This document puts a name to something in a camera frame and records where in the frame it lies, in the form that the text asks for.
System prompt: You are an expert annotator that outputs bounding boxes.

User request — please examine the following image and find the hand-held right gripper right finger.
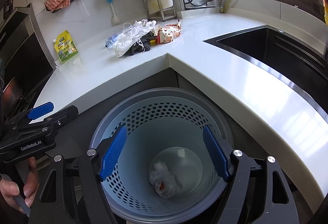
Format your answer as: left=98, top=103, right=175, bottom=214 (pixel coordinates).
left=202, top=125, right=300, bottom=224

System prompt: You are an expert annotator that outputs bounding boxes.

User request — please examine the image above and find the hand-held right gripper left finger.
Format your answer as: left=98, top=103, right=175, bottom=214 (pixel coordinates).
left=28, top=125, right=129, bottom=224

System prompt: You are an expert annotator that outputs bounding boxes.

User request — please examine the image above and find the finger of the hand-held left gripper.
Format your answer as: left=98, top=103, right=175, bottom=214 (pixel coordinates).
left=5, top=101, right=55, bottom=127
left=15, top=105, right=79, bottom=135

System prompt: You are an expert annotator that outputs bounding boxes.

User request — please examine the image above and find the blue-grey perforated trash bin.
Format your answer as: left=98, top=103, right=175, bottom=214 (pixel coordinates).
left=88, top=88, right=235, bottom=224

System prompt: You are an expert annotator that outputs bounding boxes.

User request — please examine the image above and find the clear plastic bottle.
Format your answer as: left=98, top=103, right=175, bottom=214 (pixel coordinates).
left=105, top=23, right=139, bottom=49

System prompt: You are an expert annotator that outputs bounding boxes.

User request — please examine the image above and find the dark grey cloth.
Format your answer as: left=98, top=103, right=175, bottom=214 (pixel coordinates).
left=124, top=31, right=157, bottom=57

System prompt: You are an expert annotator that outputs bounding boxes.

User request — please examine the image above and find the white tissue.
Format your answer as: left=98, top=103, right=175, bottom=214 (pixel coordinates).
left=113, top=19, right=162, bottom=58

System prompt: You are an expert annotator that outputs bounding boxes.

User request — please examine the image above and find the printed red snack packet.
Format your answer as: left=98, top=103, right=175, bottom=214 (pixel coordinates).
left=155, top=19, right=182, bottom=45

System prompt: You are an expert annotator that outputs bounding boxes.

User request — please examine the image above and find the person's left hand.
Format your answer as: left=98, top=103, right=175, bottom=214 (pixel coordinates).
left=0, top=157, right=39, bottom=214

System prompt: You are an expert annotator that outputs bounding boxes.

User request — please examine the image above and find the brown frying pan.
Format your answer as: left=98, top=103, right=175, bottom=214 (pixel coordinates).
left=0, top=77, right=28, bottom=112

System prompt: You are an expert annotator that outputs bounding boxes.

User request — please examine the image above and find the crumpled clear plastic bag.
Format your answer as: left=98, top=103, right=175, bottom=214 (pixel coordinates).
left=149, top=161, right=182, bottom=199

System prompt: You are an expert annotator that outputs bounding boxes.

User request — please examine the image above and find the black kitchen stove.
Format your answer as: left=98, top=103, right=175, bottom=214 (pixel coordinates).
left=0, top=4, right=55, bottom=122

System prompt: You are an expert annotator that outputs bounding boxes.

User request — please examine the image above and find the yellow spouted pouch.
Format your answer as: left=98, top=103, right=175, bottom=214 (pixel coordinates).
left=53, top=30, right=79, bottom=64

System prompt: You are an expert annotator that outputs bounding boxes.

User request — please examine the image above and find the thin white stick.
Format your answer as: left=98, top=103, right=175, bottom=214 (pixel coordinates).
left=78, top=0, right=90, bottom=16

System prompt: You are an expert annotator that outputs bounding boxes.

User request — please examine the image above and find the black kitchen sink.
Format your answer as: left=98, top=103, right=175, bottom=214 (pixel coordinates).
left=204, top=25, right=328, bottom=117

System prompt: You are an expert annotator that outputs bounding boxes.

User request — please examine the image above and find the steel cutting board rack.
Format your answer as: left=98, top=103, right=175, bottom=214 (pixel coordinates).
left=143, top=0, right=178, bottom=22

